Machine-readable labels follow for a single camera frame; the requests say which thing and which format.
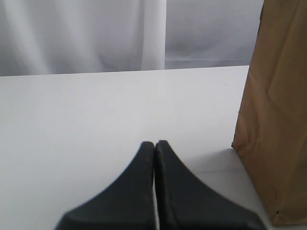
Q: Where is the brown paper shopping bag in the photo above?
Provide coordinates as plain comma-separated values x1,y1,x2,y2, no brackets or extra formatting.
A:
232,0,307,226

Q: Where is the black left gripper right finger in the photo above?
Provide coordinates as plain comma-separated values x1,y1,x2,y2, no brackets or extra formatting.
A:
154,140,265,230

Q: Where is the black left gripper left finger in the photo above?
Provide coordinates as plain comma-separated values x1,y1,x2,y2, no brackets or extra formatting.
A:
56,141,156,230

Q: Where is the white curtain backdrop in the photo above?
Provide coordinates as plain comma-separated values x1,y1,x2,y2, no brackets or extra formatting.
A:
0,0,263,76

